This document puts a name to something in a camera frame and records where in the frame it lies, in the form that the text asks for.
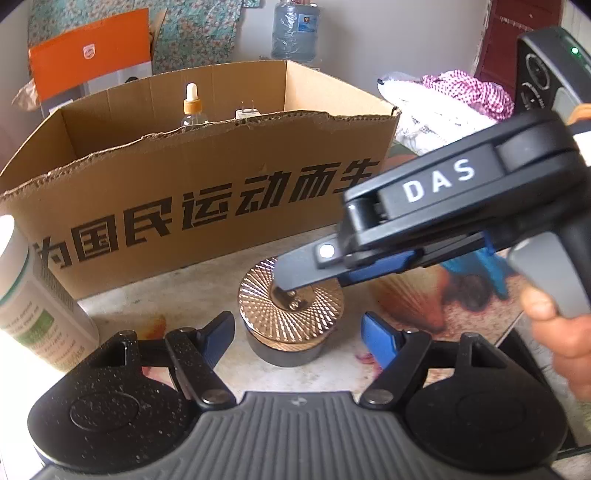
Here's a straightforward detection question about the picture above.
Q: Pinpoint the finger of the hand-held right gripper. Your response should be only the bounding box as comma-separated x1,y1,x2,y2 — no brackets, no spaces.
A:
274,233,484,304
341,251,462,288

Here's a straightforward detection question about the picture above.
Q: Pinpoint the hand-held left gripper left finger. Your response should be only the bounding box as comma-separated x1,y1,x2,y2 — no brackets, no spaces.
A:
99,311,237,409

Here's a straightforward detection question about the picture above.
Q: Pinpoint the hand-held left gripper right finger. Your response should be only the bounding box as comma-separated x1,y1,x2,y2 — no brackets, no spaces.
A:
359,311,498,409

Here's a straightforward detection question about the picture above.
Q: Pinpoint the dark jar with gold lid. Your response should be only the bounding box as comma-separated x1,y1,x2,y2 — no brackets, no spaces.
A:
239,258,345,368

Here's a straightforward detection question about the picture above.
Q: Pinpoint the large printed cardboard box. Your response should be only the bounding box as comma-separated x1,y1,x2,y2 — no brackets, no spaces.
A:
0,60,402,301

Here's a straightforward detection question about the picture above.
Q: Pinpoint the green dropper bottle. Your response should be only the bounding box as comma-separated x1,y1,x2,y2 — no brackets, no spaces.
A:
181,83,209,128

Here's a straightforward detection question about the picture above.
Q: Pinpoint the person's right hand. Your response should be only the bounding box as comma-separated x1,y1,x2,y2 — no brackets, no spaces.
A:
519,288,591,403

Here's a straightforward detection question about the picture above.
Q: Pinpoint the white printed bag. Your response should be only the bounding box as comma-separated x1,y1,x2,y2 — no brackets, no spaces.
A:
376,71,500,156

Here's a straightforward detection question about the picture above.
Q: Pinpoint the dark red door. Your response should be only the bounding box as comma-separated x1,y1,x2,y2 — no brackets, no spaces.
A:
475,0,562,99

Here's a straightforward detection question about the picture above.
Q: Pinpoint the white supplement bottle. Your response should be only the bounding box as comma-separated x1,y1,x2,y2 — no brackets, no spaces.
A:
0,215,100,373

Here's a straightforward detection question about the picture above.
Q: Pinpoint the blue water jug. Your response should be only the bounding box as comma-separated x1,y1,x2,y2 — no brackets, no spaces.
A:
270,0,323,65

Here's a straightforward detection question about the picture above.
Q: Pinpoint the floral cloth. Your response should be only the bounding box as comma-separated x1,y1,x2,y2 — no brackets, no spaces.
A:
28,0,260,75

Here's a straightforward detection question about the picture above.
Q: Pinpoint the orange and grey appliance box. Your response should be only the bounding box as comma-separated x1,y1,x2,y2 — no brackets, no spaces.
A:
28,9,154,119

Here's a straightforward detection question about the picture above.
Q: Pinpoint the brown plastic bag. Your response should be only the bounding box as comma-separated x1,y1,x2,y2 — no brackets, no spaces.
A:
11,78,43,112

